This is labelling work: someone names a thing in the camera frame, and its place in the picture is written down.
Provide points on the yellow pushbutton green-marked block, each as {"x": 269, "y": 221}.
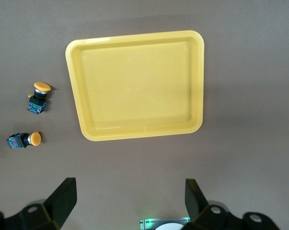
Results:
{"x": 36, "y": 106}

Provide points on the yellow plastic tray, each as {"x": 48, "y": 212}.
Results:
{"x": 134, "y": 91}

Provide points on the yellow pushbutton red-marked block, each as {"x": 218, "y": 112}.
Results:
{"x": 35, "y": 139}

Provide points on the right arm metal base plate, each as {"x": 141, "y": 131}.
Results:
{"x": 146, "y": 224}

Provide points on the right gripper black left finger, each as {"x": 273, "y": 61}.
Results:
{"x": 60, "y": 198}

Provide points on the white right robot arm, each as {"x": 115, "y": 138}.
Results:
{"x": 169, "y": 227}

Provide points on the brown table cover sheet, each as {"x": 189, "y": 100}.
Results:
{"x": 242, "y": 167}

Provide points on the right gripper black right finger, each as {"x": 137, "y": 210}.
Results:
{"x": 194, "y": 201}

